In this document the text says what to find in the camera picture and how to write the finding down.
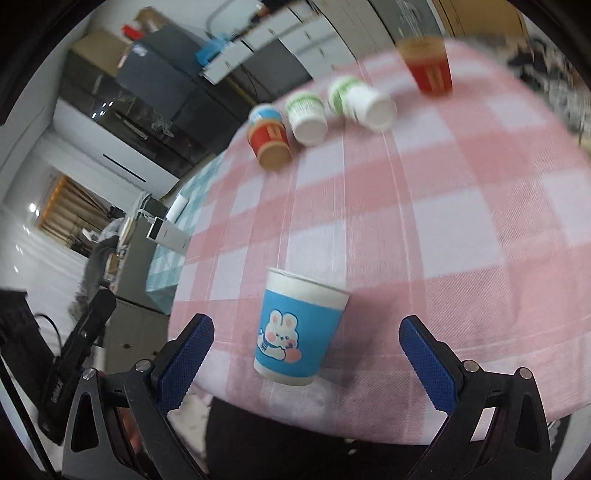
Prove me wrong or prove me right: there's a white power bank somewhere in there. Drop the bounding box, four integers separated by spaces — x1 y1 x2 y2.
146 217 190 255

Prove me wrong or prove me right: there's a teal checked tablecloth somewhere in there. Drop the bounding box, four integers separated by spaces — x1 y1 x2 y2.
145 154 224 315

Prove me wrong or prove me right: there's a white tissue roll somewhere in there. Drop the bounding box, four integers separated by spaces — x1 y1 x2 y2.
166 194 188 224

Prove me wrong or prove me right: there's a lying blue cup behind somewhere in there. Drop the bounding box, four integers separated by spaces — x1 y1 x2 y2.
249 103 283 125

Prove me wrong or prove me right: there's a lying red paper cup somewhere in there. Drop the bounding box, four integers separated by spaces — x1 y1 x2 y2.
247 120 291 171

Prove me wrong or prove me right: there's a white green cup left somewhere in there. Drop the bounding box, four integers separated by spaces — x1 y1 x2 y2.
286 90 329 147

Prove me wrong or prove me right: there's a white green cup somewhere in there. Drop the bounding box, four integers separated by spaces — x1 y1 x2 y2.
328 76 397 132
286 90 329 147

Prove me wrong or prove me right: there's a blue plastic bag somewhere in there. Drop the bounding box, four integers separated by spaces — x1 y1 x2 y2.
195 36 230 67

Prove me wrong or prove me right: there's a white green cup right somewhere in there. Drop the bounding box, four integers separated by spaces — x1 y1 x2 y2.
328 76 397 132

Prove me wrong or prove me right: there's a blue bunny paper cup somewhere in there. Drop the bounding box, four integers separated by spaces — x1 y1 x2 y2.
253 268 349 386

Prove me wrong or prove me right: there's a white drawer desk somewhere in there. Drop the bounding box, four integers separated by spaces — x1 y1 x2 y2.
201 1 356 85

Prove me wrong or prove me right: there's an upright red paper cup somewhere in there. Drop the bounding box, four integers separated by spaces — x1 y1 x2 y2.
396 36 453 97

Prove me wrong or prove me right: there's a pink checked tablecloth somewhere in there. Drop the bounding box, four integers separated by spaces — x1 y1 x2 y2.
169 41 590 444

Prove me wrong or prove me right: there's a black refrigerator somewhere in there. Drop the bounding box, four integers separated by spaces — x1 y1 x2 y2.
116 25 249 154

